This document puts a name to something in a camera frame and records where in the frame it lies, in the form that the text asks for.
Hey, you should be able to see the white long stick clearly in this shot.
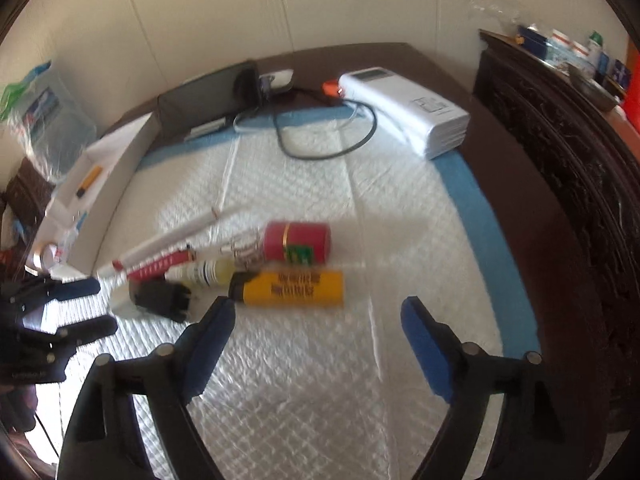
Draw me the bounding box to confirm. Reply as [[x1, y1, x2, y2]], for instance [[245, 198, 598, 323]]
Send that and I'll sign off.
[[96, 206, 252, 276]]

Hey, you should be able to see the dark wooden bowl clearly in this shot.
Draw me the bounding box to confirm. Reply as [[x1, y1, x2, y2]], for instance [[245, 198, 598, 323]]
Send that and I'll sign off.
[[567, 65, 618, 113]]

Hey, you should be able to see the black cable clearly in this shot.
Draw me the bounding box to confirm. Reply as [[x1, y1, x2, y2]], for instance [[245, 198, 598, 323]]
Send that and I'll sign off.
[[232, 86, 379, 162]]

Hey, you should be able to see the red white pen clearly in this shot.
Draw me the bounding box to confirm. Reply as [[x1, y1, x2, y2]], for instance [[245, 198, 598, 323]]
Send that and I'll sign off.
[[112, 246, 196, 282]]

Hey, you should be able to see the blue box on sideboard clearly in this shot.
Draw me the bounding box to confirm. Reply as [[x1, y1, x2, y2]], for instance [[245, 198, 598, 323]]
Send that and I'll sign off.
[[515, 25, 548, 60]]

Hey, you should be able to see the white blue absorbent mat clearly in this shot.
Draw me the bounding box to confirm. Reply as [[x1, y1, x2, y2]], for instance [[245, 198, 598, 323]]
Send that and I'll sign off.
[[40, 107, 539, 479]]

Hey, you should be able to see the white power bank box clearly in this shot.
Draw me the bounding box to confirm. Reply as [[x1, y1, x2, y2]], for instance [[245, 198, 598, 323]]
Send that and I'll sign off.
[[338, 66, 470, 159]]

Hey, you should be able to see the orange black marker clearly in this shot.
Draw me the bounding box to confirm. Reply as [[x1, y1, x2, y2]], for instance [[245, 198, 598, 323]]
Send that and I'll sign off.
[[75, 166, 103, 198]]

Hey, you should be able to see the white storage box lid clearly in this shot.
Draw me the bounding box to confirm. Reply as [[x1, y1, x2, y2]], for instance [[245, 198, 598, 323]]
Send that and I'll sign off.
[[27, 113, 160, 278]]

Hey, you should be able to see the yellow tube with black cap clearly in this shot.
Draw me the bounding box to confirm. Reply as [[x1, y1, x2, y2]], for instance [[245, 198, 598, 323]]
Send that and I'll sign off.
[[228, 269, 345, 308]]

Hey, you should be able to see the small clear liquid vial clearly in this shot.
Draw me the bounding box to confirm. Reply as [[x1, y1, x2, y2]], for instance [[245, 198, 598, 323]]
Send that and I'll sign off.
[[164, 258, 235, 288]]

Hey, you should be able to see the orange cable connector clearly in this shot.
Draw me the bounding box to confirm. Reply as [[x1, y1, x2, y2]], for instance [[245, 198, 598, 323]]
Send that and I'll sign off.
[[321, 79, 344, 99]]

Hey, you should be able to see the black square adapter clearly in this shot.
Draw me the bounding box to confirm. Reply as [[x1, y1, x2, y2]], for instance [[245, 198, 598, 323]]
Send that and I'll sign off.
[[129, 280, 191, 323]]

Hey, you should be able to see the black tablet screen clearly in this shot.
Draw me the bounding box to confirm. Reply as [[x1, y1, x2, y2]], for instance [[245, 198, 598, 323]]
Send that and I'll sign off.
[[157, 61, 262, 144]]

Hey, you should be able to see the green cap medicine bottle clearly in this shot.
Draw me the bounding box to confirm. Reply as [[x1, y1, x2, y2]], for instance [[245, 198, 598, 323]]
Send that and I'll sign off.
[[586, 30, 603, 70]]

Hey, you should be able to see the red cylindrical tin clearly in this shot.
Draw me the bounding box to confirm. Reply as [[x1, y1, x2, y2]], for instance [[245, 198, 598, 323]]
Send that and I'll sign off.
[[262, 221, 331, 266]]

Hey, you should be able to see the dark carved wooden sideboard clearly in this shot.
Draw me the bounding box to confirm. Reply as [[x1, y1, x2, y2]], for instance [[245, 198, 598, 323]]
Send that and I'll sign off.
[[474, 29, 639, 431]]

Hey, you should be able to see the clear plastic bag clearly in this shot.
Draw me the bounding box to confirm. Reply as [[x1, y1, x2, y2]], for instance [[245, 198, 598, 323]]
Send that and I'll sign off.
[[462, 0, 537, 35]]

